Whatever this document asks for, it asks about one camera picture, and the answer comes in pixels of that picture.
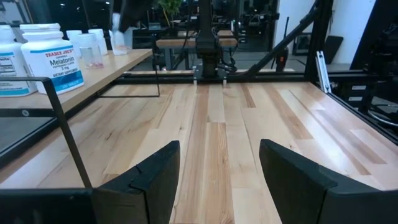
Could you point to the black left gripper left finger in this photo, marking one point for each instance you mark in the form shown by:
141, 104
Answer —
149, 193

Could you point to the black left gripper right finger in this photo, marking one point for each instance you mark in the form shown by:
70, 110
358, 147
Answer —
295, 186

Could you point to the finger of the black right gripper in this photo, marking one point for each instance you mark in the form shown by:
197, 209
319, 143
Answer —
127, 12

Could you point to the translucent bottle pink capsules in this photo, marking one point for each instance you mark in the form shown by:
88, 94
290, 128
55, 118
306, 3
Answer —
90, 51

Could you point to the white Trader Joe's melatonin bottle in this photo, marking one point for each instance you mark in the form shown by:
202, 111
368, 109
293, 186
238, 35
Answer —
12, 68
51, 62

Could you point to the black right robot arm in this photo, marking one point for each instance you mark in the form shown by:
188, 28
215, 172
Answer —
206, 40

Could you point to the leafy background tree plant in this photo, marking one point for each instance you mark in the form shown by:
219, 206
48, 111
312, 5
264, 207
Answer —
170, 6

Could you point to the background wooden table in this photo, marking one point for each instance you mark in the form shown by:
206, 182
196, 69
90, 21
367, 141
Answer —
177, 43

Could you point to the black equipment box white labels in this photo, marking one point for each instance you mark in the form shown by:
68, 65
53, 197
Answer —
357, 107

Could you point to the silver aluminium extrusion bar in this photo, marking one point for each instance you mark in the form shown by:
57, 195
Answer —
323, 73

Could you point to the black handheld device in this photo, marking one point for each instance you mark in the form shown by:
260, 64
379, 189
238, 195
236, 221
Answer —
281, 59

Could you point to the wooden shelf black metal frame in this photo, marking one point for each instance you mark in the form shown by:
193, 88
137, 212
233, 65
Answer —
102, 71

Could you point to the black diagonal frame strut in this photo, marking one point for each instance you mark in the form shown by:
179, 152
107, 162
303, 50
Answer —
280, 43

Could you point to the black rig frame post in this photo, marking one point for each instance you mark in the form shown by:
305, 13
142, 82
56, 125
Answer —
318, 37

